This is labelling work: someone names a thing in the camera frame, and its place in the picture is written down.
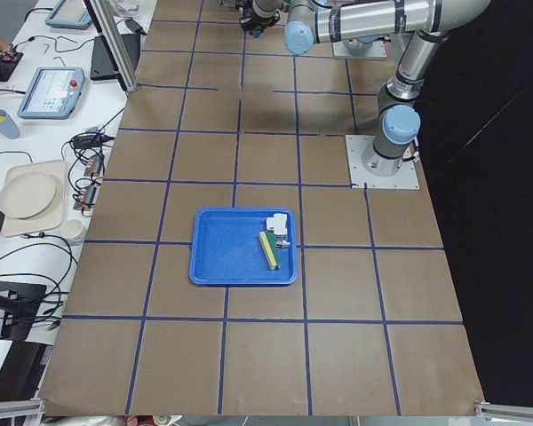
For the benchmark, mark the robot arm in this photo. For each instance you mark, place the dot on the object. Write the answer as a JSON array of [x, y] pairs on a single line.
[[357, 29]]

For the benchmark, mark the power adapter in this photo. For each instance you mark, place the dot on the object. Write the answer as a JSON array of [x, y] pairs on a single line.
[[135, 27]]

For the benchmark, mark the beige tray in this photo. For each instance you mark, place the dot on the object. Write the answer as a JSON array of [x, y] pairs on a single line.
[[53, 215]]

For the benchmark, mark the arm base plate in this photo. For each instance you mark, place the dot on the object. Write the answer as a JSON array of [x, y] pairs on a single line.
[[367, 49], [368, 170]]

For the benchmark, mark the beige plate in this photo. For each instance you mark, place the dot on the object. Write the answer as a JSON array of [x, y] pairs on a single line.
[[27, 195]]

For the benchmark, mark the green yellow terminal block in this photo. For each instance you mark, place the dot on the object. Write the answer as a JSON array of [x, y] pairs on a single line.
[[270, 244]]

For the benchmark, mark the grey cup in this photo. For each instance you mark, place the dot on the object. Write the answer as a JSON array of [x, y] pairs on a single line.
[[8, 127]]

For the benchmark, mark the black camera stand base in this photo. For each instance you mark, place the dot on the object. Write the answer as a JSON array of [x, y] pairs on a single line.
[[19, 303]]

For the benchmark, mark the white circuit breaker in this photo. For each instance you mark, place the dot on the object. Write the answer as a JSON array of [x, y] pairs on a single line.
[[277, 224]]

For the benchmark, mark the teach pendant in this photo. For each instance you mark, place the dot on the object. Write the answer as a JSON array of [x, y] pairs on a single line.
[[70, 14], [53, 93]]

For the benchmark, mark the blue plastic tray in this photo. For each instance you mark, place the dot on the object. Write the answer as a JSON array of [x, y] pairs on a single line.
[[226, 250]]

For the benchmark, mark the aluminium frame post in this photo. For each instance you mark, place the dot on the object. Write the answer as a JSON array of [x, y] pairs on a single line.
[[103, 21]]

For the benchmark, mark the white paper cup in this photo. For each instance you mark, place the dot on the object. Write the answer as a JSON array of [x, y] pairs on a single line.
[[73, 231]]

